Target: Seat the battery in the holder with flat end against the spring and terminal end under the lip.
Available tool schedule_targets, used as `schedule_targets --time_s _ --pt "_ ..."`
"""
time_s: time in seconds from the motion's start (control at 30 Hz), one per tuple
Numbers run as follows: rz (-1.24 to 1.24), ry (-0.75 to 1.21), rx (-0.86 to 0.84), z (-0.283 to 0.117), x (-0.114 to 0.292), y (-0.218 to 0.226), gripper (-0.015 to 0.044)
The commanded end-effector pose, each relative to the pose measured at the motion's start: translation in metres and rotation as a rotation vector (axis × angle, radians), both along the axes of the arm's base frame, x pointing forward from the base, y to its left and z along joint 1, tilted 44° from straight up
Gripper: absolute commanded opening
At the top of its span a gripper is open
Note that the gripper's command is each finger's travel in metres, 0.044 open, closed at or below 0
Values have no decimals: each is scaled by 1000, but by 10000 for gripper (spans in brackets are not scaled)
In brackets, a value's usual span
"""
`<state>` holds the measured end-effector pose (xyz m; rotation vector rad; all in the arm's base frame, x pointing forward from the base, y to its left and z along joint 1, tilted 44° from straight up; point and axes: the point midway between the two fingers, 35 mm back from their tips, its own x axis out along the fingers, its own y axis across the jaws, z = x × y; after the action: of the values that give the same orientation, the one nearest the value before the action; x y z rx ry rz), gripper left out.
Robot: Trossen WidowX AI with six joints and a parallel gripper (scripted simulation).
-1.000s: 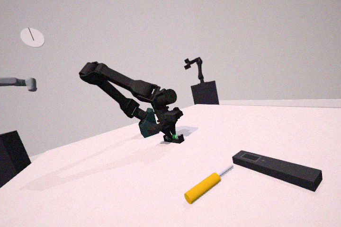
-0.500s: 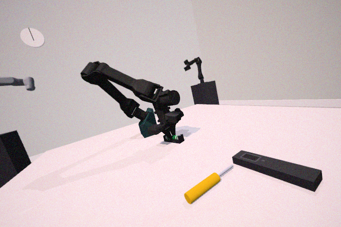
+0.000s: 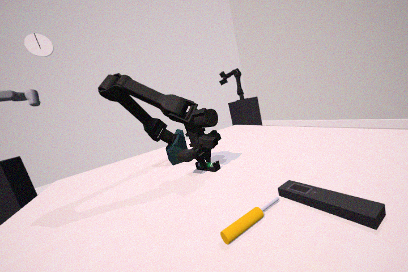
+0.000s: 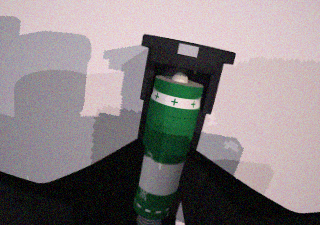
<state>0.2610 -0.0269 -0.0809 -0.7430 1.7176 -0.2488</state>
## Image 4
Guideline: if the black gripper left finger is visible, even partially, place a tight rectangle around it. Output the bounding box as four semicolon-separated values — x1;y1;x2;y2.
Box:
0;138;145;225

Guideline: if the green and silver battery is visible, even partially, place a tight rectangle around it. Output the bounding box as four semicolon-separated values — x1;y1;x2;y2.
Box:
132;72;204;220

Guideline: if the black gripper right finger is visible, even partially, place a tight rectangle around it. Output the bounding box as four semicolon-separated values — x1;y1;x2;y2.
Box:
179;146;320;225

